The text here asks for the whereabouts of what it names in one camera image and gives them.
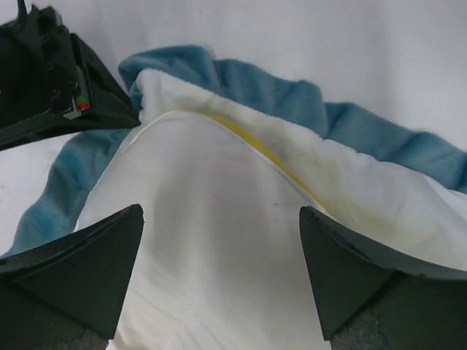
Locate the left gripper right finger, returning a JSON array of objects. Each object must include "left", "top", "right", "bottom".
[{"left": 299, "top": 206, "right": 466, "bottom": 349}]

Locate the blue white bear pillowcase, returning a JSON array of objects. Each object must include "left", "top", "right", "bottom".
[{"left": 8, "top": 45, "right": 466, "bottom": 269}]

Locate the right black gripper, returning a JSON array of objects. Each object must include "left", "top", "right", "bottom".
[{"left": 1, "top": 1, "right": 140, "bottom": 149}]

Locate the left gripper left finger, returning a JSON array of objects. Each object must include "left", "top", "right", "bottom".
[{"left": 1, "top": 204, "right": 144, "bottom": 349}]

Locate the white pillow yellow edge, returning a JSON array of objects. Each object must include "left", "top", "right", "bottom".
[{"left": 78, "top": 111, "right": 330, "bottom": 349}]

